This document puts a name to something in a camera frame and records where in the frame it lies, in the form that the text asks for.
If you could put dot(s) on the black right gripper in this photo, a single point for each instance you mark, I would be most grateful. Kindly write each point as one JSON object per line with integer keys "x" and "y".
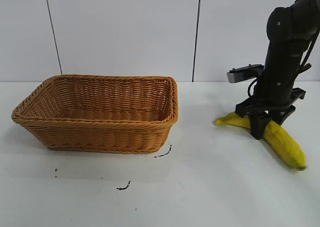
{"x": 277, "y": 79}

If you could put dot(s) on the yellow banana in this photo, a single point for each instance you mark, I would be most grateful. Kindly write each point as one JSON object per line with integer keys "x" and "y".
{"x": 282, "y": 142}

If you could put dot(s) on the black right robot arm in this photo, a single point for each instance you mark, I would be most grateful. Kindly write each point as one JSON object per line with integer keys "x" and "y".
{"x": 287, "y": 22}

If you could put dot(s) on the brown woven wicker basket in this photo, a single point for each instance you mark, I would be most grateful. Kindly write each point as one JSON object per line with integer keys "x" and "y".
{"x": 100, "y": 134}

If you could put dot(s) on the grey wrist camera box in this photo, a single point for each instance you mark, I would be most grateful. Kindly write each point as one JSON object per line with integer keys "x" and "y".
{"x": 241, "y": 74}

